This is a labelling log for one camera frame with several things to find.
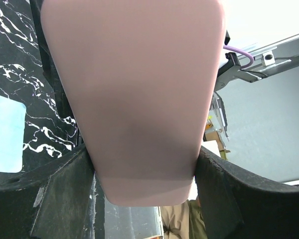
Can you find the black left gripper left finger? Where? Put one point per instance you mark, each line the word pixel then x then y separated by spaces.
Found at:
pixel 49 202

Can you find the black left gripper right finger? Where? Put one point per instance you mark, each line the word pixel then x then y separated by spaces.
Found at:
pixel 238 204

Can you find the light blue cleaning cloth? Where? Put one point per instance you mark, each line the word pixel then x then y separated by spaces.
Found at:
pixel 12 124

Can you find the pink glasses case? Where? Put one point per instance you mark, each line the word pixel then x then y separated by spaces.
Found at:
pixel 139 76

